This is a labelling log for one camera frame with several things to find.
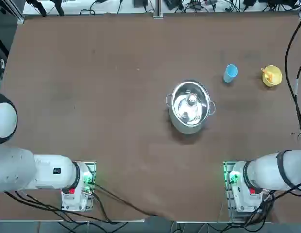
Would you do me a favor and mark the blue plastic cup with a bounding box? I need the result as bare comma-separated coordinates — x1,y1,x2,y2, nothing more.
223,64,239,84

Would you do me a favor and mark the stainless steel pot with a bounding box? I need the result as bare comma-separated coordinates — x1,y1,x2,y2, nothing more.
165,79,217,135

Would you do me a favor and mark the black red power strip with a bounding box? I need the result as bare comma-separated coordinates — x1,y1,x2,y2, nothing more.
186,0,204,8

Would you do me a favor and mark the yellow plastic bowl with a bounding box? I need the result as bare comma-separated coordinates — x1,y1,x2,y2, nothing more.
261,65,283,87

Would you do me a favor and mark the black tripod leg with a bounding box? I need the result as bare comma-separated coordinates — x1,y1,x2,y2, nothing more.
25,0,47,17
52,0,65,17

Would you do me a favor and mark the black cable across table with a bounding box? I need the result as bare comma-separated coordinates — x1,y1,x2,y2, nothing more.
92,183,159,217

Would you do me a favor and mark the aluminium camera post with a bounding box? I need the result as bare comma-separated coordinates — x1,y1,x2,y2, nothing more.
153,0,164,19

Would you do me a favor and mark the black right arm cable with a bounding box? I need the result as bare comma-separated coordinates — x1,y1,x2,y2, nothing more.
285,16,301,149

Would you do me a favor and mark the black cable bundle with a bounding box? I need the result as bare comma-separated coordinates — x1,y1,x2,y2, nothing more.
3,190,112,223

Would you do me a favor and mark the silver frame rail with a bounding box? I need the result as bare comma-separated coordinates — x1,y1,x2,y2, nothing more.
9,0,25,24

